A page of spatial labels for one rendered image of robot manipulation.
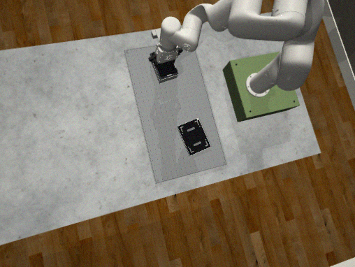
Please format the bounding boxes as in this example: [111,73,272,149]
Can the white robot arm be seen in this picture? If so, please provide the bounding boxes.
[151,0,324,97]

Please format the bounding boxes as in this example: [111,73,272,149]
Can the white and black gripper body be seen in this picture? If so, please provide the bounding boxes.
[155,46,179,64]

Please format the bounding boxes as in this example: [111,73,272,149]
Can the black well plate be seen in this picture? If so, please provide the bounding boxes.
[157,60,177,78]

